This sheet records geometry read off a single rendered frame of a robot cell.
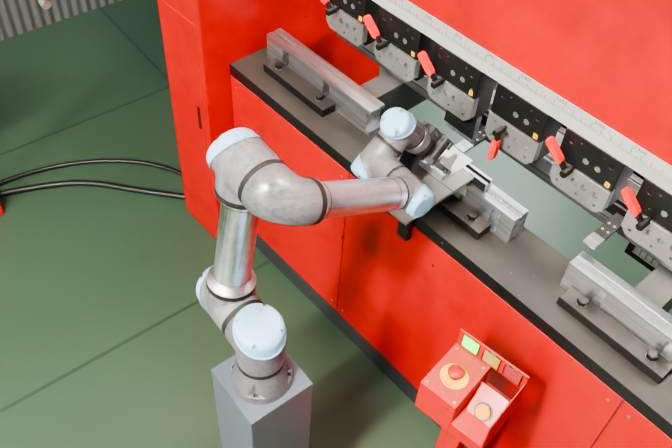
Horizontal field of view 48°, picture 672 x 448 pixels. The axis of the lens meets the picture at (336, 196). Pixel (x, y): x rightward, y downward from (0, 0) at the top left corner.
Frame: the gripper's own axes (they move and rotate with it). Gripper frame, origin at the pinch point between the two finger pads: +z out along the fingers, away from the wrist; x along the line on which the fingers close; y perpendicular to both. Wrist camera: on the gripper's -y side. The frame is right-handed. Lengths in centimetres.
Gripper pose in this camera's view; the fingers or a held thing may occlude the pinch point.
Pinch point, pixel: (438, 166)
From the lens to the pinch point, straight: 206.2
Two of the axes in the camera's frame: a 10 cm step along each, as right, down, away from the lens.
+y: 6.0, -7.9, -1.1
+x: -6.6, -5.7, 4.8
